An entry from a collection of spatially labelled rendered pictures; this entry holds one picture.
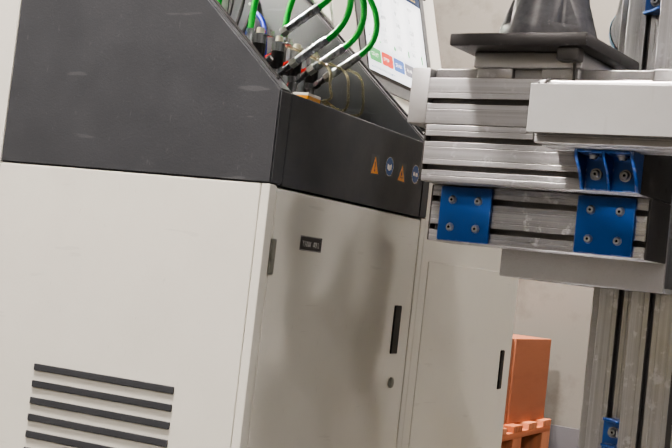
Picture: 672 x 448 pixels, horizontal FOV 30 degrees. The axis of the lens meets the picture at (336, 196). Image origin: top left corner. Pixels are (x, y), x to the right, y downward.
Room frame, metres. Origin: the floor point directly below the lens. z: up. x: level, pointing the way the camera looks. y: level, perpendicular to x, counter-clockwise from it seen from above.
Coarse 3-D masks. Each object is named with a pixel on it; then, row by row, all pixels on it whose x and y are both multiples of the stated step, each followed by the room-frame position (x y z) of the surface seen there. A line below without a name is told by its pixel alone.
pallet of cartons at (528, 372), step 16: (528, 336) 5.09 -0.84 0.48; (512, 352) 4.73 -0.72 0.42; (528, 352) 4.87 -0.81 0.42; (544, 352) 5.03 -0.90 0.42; (512, 368) 4.74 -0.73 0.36; (528, 368) 4.88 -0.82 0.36; (544, 368) 5.05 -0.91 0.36; (512, 384) 4.74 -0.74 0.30; (528, 384) 4.90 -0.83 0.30; (544, 384) 5.07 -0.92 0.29; (512, 400) 4.76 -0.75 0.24; (528, 400) 4.92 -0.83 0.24; (544, 400) 5.08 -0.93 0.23; (512, 416) 4.78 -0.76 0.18; (528, 416) 4.93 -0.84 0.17; (512, 432) 4.68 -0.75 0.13; (528, 432) 4.85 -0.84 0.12; (544, 432) 5.04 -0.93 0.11
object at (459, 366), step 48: (336, 0) 2.87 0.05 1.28; (432, 0) 3.48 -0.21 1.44; (432, 48) 3.42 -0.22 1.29; (432, 288) 2.78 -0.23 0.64; (480, 288) 3.06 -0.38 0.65; (432, 336) 2.81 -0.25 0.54; (480, 336) 3.10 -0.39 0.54; (432, 384) 2.83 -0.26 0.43; (480, 384) 3.13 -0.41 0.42; (432, 432) 2.86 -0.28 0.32; (480, 432) 3.16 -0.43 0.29
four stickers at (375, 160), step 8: (376, 160) 2.45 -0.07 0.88; (392, 160) 2.52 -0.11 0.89; (376, 168) 2.45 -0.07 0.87; (392, 168) 2.52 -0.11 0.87; (400, 168) 2.56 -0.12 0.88; (416, 168) 2.63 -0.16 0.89; (392, 176) 2.53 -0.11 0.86; (400, 176) 2.56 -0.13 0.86; (416, 176) 2.64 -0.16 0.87; (416, 184) 2.64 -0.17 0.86
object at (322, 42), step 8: (352, 0) 2.51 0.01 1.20; (352, 8) 2.51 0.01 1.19; (344, 16) 2.51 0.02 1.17; (344, 24) 2.51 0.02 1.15; (336, 32) 2.52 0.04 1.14; (320, 40) 2.53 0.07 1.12; (328, 40) 2.53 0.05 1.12; (312, 48) 2.54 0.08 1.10; (320, 48) 2.54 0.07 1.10; (296, 56) 2.55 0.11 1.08; (304, 56) 2.55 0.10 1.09; (296, 64) 2.56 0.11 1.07
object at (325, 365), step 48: (288, 192) 2.14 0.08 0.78; (288, 240) 2.16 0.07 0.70; (336, 240) 2.33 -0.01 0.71; (384, 240) 2.52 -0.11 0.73; (288, 288) 2.18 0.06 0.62; (336, 288) 2.35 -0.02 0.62; (384, 288) 2.55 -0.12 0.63; (288, 336) 2.20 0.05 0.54; (336, 336) 2.37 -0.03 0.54; (384, 336) 2.57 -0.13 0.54; (288, 384) 2.21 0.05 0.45; (336, 384) 2.39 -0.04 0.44; (384, 384) 2.60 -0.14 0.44; (288, 432) 2.23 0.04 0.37; (336, 432) 2.41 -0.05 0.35; (384, 432) 2.62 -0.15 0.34
